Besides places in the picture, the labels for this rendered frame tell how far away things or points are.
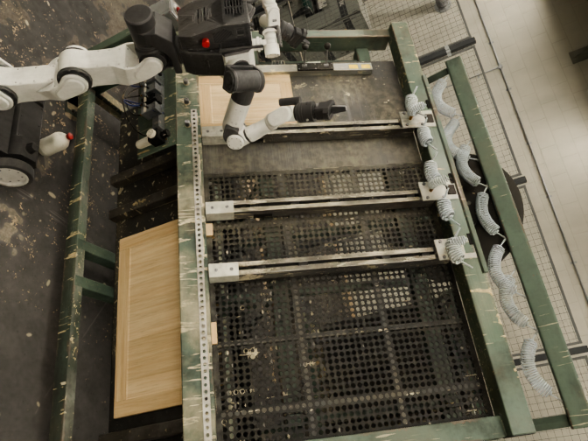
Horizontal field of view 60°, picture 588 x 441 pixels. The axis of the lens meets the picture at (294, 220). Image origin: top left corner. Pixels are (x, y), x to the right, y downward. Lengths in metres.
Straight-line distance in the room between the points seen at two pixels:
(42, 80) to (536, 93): 6.52
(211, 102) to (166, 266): 0.86
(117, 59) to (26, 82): 0.41
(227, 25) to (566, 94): 6.20
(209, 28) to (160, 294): 1.24
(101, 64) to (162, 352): 1.29
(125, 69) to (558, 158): 6.10
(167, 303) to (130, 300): 0.23
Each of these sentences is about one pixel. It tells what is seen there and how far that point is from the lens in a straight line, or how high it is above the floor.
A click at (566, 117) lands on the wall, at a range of 7.68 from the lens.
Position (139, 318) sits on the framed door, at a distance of 2.60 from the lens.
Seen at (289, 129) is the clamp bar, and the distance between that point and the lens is 2.57.
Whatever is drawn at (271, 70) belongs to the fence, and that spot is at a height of 1.24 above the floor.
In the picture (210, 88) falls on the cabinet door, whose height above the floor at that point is 0.94.
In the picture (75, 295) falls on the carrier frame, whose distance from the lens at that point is 2.64.
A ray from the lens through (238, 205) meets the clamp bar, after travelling 2.30.
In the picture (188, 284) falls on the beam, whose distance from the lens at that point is 2.17.
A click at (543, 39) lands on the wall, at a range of 8.17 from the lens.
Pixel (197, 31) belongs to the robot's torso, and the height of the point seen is 1.22.
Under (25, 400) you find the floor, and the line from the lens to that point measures 2.61.
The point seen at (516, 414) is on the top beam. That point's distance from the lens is 2.25.
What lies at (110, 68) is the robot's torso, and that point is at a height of 0.78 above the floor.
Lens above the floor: 2.00
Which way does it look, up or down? 19 degrees down
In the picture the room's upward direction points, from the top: 72 degrees clockwise
